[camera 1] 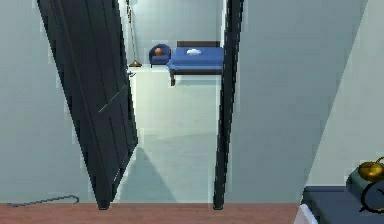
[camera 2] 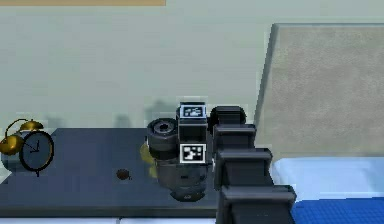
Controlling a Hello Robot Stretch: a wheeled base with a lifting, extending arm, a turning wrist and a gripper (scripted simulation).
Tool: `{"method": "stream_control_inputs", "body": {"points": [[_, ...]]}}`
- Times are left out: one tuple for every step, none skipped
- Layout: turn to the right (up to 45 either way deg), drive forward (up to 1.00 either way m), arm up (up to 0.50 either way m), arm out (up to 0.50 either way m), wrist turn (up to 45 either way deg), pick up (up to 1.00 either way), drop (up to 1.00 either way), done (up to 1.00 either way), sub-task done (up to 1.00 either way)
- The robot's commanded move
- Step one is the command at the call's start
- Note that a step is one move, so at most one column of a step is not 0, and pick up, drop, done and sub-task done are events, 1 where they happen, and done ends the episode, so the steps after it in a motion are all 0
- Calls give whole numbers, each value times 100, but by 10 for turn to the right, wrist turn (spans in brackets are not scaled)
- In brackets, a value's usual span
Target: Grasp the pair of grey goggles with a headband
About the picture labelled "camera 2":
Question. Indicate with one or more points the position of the small brown round object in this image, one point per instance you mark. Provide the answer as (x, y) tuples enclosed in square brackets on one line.
[(123, 174)]

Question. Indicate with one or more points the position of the yellow object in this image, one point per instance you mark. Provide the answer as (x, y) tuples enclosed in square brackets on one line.
[(146, 155)]

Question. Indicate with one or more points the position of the gold bell alarm clock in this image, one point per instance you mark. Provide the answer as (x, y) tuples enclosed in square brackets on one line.
[(33, 150)]

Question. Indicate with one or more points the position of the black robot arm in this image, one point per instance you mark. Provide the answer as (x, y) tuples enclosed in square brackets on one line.
[(245, 166)]

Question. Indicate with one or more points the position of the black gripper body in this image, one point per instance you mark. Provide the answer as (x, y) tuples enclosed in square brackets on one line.
[(166, 146)]

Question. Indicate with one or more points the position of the dark grey bedside table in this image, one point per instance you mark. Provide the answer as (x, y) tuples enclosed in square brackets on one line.
[(83, 173)]

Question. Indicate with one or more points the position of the bed with blue blanket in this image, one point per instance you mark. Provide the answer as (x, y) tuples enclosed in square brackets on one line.
[(333, 186)]

